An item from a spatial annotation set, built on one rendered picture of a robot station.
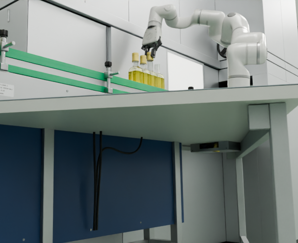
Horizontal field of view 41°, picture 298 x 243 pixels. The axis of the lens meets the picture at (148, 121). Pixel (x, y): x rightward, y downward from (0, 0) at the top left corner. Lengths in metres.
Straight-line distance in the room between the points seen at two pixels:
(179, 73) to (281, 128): 1.57
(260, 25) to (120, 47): 1.18
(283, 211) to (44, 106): 0.64
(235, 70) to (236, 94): 0.78
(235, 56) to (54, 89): 0.79
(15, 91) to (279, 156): 0.81
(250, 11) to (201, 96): 2.08
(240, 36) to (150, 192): 0.81
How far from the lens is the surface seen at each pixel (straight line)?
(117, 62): 2.06
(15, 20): 1.88
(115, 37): 2.10
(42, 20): 1.85
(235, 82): 1.72
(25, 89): 1.33
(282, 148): 0.99
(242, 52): 1.75
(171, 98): 0.96
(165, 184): 1.84
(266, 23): 2.96
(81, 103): 1.00
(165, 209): 1.84
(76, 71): 1.51
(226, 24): 2.03
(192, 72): 2.63
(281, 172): 0.99
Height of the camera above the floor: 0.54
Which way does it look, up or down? 8 degrees up
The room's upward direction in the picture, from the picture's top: 1 degrees counter-clockwise
